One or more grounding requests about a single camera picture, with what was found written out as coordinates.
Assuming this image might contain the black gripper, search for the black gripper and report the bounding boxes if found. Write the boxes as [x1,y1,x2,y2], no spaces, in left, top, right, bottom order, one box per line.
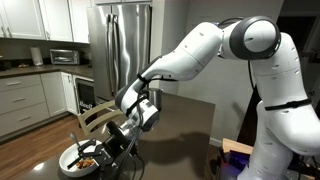
[66,119,133,173]

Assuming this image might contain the brown nut pile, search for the brown nut pile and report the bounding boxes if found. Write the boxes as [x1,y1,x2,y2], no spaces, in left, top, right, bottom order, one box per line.
[75,157,98,170]

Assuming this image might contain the white ceramic bowl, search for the white ceramic bowl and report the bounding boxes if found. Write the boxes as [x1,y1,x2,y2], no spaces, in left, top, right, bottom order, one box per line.
[58,139,106,178]

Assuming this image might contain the white two-door base cabinet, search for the white two-door base cabinet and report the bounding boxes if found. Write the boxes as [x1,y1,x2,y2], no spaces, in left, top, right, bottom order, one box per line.
[40,71,80,118]

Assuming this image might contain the tan wooden chair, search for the tan wooden chair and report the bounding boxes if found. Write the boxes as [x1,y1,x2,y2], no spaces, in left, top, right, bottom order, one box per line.
[76,99,125,137]

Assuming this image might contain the black beverage cooler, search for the black beverage cooler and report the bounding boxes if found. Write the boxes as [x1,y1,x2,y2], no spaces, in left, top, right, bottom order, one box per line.
[74,76,98,118]

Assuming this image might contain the white drawer base cabinet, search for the white drawer base cabinet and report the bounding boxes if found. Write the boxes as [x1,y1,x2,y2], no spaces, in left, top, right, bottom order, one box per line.
[0,73,51,138]

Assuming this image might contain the steel pot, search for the steel pot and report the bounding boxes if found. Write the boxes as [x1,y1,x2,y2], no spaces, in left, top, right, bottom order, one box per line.
[148,87,165,113]

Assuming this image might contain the silver toaster oven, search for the silver toaster oven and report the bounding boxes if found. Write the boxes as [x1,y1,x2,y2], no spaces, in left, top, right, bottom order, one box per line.
[49,48,81,66]

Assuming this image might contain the white paper towel roll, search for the white paper towel roll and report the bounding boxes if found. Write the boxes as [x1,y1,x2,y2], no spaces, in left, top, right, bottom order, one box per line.
[29,46,45,67]

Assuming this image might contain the stainless steel refrigerator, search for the stainless steel refrigerator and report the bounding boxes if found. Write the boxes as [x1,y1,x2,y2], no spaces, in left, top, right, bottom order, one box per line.
[86,3,153,103]

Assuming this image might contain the wooden board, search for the wooden board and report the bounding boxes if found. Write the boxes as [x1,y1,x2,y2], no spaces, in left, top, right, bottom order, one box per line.
[221,137,255,156]

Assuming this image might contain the white wall cabinets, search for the white wall cabinets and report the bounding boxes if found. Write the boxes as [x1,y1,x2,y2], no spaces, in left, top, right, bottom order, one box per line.
[0,0,92,44]

